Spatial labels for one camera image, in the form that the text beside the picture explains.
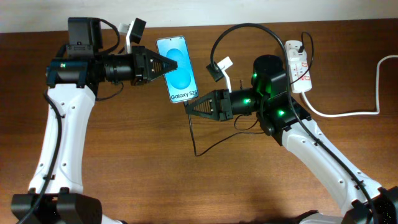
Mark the white power strip cord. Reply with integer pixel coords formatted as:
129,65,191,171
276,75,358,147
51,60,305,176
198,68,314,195
301,54,398,118

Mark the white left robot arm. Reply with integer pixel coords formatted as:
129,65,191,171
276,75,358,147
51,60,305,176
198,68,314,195
11,17,177,223

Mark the white power strip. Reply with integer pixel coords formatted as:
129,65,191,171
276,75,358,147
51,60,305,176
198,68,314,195
285,40,312,93

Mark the white USB charger plug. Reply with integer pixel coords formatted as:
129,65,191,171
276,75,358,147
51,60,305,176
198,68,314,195
286,46,307,65

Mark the blue Galaxy smartphone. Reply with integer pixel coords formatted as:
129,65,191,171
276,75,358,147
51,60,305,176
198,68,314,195
156,35,198,103

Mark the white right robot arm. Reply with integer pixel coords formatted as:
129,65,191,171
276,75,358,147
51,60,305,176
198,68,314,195
184,55,397,223

